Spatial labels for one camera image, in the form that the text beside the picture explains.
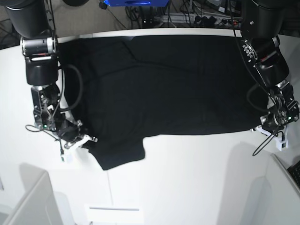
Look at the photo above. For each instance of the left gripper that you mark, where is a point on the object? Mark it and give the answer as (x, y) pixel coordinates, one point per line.
(276, 124)

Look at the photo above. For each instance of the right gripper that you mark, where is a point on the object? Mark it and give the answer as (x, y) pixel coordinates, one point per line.
(69, 132)

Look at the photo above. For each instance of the black T-shirt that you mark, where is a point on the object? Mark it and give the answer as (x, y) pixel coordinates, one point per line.
(146, 86)

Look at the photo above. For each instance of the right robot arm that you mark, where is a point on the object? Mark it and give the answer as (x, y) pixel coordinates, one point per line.
(34, 21)

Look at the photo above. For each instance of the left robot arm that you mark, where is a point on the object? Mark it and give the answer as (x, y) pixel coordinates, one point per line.
(260, 27)

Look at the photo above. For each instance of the black keyboard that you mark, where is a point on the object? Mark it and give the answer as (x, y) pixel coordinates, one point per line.
(294, 171)

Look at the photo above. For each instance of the white partition panel right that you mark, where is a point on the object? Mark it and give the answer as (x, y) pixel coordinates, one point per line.
(284, 207)

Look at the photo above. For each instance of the white partition panel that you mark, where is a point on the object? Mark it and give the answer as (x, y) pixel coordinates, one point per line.
(284, 207)
(37, 206)

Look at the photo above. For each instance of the white partition panel left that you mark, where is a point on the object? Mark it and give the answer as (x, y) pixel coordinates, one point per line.
(37, 206)

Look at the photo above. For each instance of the blue box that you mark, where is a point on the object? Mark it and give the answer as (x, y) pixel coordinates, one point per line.
(139, 3)

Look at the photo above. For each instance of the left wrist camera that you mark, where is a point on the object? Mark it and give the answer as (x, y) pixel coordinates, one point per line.
(281, 145)

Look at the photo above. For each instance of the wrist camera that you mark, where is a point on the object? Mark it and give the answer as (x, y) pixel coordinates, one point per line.
(66, 158)
(281, 145)

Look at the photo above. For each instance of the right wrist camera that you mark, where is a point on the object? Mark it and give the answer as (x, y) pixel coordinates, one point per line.
(66, 158)

